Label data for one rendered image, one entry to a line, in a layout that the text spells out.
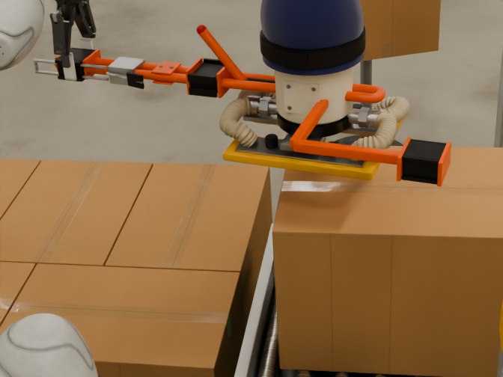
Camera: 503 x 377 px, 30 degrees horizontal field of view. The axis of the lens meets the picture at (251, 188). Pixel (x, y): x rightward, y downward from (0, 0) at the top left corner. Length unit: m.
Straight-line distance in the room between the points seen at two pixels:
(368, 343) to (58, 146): 2.67
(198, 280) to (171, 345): 0.27
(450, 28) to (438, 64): 0.54
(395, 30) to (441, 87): 1.30
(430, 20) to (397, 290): 1.77
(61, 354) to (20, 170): 1.73
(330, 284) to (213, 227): 0.78
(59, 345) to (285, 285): 0.69
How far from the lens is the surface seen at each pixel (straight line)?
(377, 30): 3.65
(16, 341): 1.62
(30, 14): 1.68
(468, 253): 2.07
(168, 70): 2.19
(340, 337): 2.22
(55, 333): 1.62
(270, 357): 2.33
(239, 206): 2.91
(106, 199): 3.03
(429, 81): 5.00
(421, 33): 3.72
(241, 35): 5.65
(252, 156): 2.05
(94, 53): 2.31
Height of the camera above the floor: 2.09
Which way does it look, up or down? 31 degrees down
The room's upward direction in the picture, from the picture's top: 4 degrees counter-clockwise
